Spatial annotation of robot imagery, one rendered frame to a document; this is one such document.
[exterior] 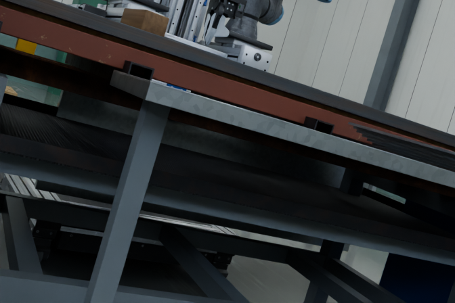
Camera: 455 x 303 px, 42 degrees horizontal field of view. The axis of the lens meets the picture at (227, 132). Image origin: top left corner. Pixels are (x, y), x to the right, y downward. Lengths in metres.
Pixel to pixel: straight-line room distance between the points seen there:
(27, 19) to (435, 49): 10.33
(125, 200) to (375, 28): 11.63
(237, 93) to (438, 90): 9.68
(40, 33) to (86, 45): 0.09
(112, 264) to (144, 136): 0.23
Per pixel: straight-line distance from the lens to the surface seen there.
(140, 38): 1.22
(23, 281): 1.30
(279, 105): 1.35
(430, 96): 10.98
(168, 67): 1.24
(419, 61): 11.40
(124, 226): 1.05
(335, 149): 1.05
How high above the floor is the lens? 0.75
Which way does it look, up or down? 3 degrees down
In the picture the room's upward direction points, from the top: 17 degrees clockwise
